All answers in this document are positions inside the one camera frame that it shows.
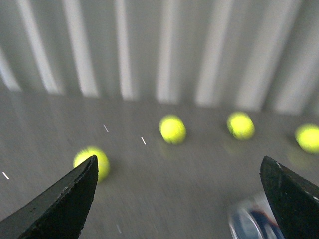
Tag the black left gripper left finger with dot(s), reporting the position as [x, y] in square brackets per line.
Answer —
[59, 212]

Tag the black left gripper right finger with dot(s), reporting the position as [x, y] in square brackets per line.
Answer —
[294, 200]

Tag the white blue tennis ball can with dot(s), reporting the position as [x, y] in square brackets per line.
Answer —
[252, 218]

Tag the tennis ball with Wilson 3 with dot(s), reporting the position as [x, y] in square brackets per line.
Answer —
[307, 137]

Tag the middle yellow tennis ball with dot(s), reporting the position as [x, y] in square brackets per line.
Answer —
[240, 125]

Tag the tennis ball with black logo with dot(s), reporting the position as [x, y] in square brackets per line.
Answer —
[172, 129]

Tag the white pleated curtain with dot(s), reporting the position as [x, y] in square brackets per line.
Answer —
[253, 55]

